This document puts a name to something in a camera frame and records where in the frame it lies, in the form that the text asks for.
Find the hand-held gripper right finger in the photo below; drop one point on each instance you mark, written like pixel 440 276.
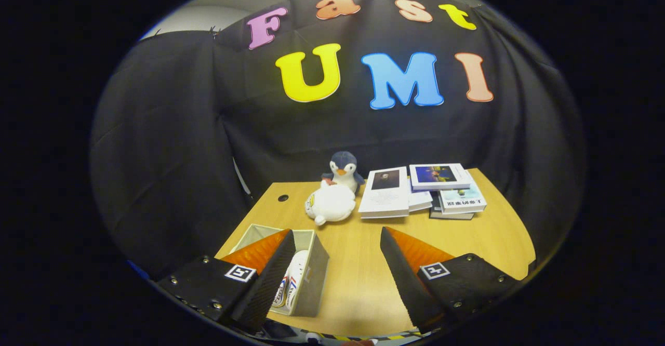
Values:
pixel 402 278

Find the penguin plush toy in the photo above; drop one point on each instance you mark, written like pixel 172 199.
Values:
pixel 344 161

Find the white book blue picture cover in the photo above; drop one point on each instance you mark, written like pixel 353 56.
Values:
pixel 439 174

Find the white round plush toy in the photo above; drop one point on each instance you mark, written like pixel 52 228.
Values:
pixel 332 203

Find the white canvas shoe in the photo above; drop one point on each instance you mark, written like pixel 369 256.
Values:
pixel 297 265

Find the white book green cover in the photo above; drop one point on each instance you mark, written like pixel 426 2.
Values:
pixel 462 198

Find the grey fabric storage box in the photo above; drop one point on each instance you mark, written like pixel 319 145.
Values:
pixel 317 283

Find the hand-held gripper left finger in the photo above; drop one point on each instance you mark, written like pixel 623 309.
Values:
pixel 273 278

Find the plain white book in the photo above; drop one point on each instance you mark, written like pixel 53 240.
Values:
pixel 420 200

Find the yellow black striped tape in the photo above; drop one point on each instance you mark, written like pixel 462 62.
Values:
pixel 395 336

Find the white book dark portrait cover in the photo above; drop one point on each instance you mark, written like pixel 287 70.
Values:
pixel 387 198

